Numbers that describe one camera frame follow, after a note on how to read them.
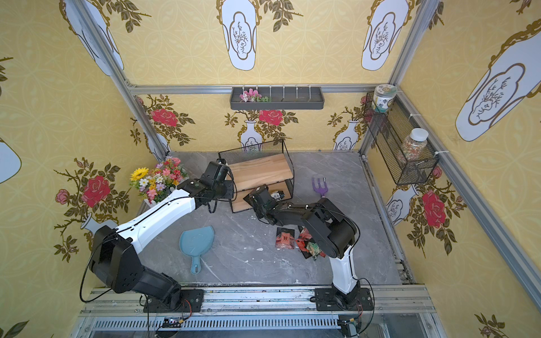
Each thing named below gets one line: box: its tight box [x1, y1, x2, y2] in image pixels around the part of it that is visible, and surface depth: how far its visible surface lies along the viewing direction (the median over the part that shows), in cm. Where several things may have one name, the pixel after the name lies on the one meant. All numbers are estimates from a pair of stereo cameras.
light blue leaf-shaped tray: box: [179, 225, 215, 275], surface depth 90 cm
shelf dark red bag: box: [275, 232, 296, 250], surface depth 90 cm
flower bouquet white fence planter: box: [129, 156, 190, 216], surface depth 90 cm
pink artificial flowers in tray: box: [239, 88, 270, 103], surface depth 89 cm
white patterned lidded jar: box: [372, 83, 398, 113], surface depth 87 cm
